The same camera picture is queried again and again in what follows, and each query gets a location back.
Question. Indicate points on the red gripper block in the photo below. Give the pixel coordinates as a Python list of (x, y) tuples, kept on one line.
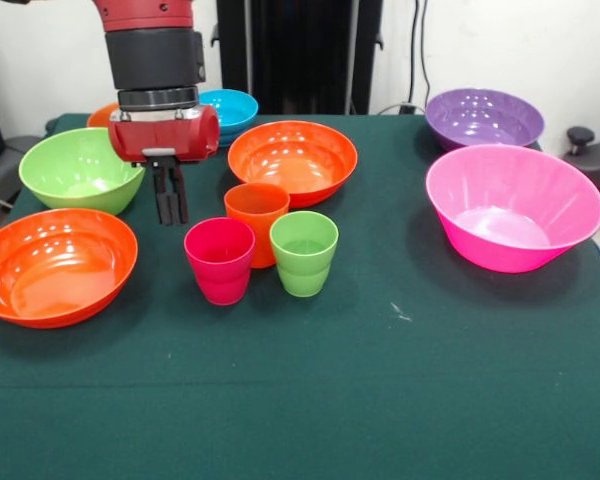
[(165, 137)]

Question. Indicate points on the orange cup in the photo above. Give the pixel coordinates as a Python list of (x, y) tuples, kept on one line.
[(255, 205)]

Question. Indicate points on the crimson red cup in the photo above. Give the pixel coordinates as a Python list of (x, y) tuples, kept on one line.
[(220, 270)]

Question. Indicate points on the wide orange bowl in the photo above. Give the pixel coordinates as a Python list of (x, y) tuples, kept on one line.
[(55, 275), (292, 160)]

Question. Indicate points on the green cup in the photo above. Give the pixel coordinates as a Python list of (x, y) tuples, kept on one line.
[(305, 265)]

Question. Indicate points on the purple bowl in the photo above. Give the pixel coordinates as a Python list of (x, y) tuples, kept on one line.
[(485, 120)]

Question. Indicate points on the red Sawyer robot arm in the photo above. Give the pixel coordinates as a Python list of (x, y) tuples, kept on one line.
[(150, 50)]

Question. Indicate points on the green bowl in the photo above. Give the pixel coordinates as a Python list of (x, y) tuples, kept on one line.
[(70, 175)]

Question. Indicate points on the small deep orange bowl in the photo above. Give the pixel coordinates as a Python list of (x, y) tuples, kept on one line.
[(102, 117)]

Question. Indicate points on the small blue bowl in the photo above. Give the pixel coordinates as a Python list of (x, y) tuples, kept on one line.
[(235, 112)]

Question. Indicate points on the dark green tablecloth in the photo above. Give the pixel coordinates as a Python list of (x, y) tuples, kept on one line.
[(300, 400)]

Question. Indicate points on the large pink bowl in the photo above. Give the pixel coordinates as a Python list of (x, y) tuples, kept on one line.
[(515, 240)]

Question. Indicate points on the black round knob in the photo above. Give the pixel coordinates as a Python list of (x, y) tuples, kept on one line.
[(580, 135)]

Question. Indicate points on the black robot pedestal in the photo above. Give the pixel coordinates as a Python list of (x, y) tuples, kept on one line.
[(290, 50)]

